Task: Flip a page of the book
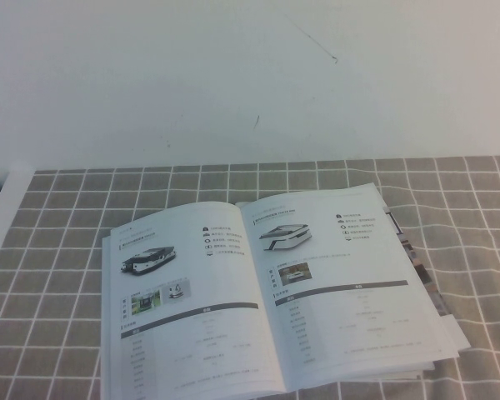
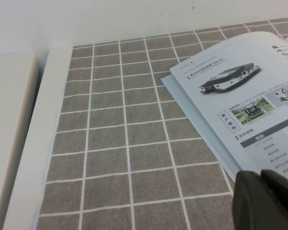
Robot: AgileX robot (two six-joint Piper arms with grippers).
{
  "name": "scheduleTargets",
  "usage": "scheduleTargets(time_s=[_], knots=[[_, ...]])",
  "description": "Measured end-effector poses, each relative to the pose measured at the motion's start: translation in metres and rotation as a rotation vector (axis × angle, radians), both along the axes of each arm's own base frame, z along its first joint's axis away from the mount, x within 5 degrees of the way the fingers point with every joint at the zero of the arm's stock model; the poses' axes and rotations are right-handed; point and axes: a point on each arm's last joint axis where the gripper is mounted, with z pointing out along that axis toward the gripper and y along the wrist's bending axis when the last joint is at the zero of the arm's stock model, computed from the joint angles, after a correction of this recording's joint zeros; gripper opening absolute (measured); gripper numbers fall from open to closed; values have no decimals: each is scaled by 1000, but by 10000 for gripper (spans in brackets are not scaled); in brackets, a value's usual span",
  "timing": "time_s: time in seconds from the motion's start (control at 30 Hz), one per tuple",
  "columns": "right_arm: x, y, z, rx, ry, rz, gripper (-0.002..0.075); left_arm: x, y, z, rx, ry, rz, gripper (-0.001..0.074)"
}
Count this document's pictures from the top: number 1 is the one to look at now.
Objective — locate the white product catalogue book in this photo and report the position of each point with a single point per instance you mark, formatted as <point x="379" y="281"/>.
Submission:
<point x="316" y="312"/>

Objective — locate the colour printed brochure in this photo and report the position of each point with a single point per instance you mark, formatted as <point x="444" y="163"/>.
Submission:
<point x="431" y="287"/>

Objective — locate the grey white checked tablecloth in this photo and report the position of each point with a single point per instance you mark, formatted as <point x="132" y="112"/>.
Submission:
<point x="46" y="250"/>

